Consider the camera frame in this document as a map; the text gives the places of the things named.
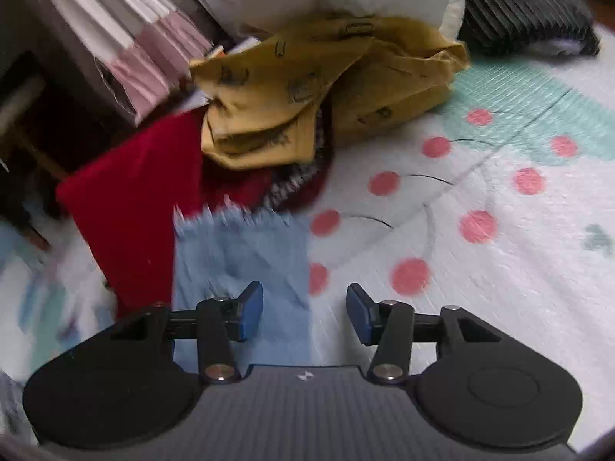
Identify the blue denim garment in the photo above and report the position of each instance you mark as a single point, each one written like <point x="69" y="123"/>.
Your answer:
<point x="240" y="249"/>

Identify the navy striped garment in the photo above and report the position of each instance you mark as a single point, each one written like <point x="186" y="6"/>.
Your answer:
<point x="519" y="9"/>

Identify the yellow printed garment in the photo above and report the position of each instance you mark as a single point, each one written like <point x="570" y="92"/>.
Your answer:
<point x="269" y="81"/>

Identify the cartoon printed play mat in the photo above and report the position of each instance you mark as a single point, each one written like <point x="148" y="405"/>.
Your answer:
<point x="504" y="273"/>

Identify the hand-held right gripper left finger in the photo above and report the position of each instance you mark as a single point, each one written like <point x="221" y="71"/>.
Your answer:
<point x="251" y="312"/>

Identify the dark red garment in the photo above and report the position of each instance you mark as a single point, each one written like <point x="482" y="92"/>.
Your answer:
<point x="134" y="201"/>

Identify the pink striped curtain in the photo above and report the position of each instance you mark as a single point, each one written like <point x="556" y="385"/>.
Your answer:
<point x="120" y="24"/>

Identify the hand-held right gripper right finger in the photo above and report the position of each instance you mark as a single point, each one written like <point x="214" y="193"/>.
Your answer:
<point x="358" y="314"/>

